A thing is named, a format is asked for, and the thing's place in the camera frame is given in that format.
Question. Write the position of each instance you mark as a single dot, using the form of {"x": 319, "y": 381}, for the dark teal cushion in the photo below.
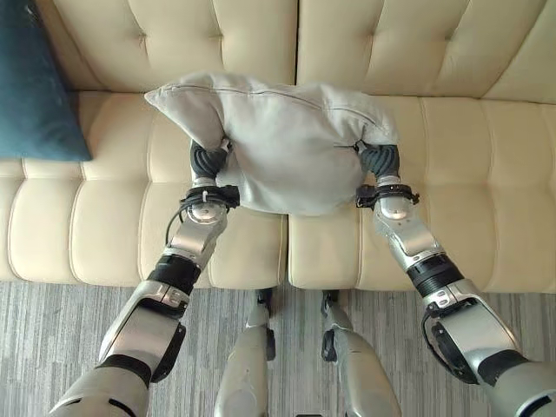
{"x": 32, "y": 82}

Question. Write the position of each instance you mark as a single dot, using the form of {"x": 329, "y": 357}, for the cream leather sofa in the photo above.
{"x": 434, "y": 130}

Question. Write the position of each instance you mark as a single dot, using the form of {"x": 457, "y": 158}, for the silver robot leg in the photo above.
{"x": 354, "y": 360}
{"x": 245, "y": 365}

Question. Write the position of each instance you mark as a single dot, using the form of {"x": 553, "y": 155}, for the right silver robot leg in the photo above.
{"x": 354, "y": 360}

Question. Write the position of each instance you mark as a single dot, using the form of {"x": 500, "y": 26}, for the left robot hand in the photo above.
{"x": 205, "y": 159}

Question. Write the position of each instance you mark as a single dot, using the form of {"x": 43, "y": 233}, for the left silver robot leg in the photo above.
{"x": 245, "y": 365}

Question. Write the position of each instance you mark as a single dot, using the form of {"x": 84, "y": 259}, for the light grey cushion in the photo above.
{"x": 286, "y": 143}

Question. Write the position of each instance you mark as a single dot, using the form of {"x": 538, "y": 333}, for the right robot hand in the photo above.
{"x": 382, "y": 159}

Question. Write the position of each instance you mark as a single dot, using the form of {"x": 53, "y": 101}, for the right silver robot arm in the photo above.
{"x": 452, "y": 304}

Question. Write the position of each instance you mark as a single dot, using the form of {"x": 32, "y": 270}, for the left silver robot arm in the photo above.
{"x": 165, "y": 304}

